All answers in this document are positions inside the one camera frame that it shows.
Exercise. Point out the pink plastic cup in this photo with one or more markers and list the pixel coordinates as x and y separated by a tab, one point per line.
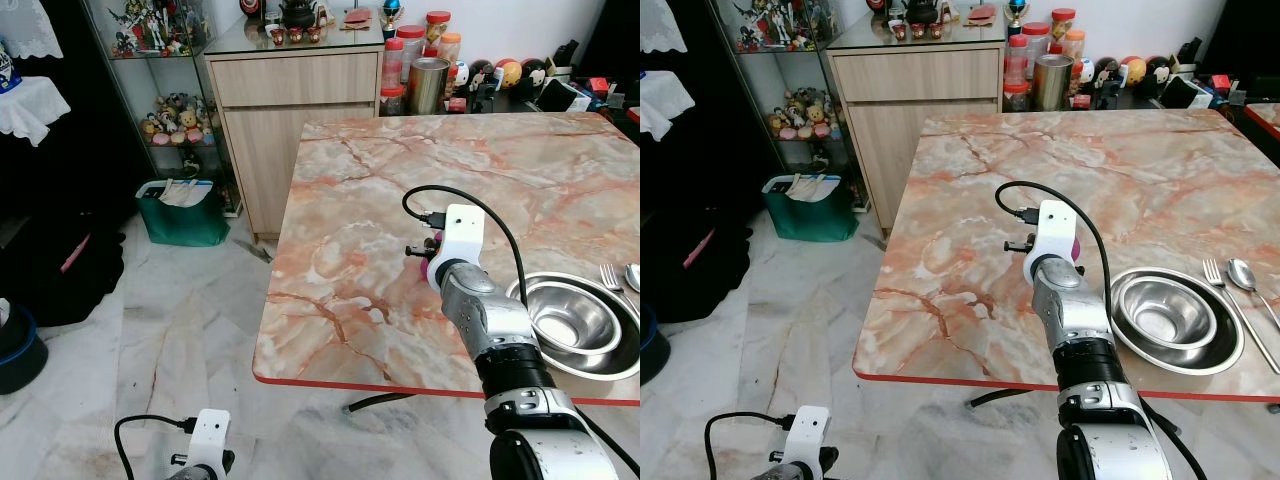
1075	250

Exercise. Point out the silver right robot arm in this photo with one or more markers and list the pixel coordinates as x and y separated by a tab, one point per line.
1076	312
492	322

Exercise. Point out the light wooden cabinet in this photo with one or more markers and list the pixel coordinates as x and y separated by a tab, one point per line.
290	130
910	130

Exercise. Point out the steel bowl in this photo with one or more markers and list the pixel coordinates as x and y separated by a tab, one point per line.
1165	310
575	315

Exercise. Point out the metal tin can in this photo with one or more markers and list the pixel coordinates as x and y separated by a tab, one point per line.
428	88
1052	85

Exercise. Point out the red-lid plastic jar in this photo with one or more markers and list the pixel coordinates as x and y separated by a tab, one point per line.
393	65
438	28
411	50
1036	42
1017	62
1063	25

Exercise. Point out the steel fork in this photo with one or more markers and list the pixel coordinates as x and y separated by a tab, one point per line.
610	275
1214	272

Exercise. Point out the blue and black bin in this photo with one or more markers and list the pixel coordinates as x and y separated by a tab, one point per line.
20	355
646	350

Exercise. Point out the yellow round plush toy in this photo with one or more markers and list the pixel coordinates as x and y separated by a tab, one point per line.
511	75
1136	71

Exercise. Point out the steel round plate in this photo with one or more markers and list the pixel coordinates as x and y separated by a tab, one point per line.
1180	362
590	362

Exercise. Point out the orange snack jar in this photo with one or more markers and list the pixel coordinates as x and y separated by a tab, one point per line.
1074	46
450	50

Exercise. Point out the green bag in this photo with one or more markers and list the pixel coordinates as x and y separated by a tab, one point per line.
185	222
812	218

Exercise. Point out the steel spoon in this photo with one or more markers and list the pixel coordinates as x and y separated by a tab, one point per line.
633	275
1243	273

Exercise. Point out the gold trophy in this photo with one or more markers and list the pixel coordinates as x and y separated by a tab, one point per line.
1017	12
389	15

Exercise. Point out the red paper packet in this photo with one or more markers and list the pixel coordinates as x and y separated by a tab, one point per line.
984	13
356	17

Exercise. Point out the black teapot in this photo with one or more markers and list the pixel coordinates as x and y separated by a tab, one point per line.
920	10
298	13

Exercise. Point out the black bulky furniture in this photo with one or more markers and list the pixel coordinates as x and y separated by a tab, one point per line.
60	200
690	210

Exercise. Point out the white lace cloth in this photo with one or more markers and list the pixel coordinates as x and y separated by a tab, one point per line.
28	28
660	25
655	100
30	108

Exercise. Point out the glass display cabinet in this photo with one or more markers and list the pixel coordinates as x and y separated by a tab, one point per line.
165	80
790	80

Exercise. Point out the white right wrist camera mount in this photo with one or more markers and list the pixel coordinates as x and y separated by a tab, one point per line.
1052	235
460	238

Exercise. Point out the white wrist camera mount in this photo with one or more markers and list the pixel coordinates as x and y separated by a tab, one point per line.
806	432
1052	235
460	238
210	435

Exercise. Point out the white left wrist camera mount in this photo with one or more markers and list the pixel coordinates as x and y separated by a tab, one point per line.
210	435
806	432

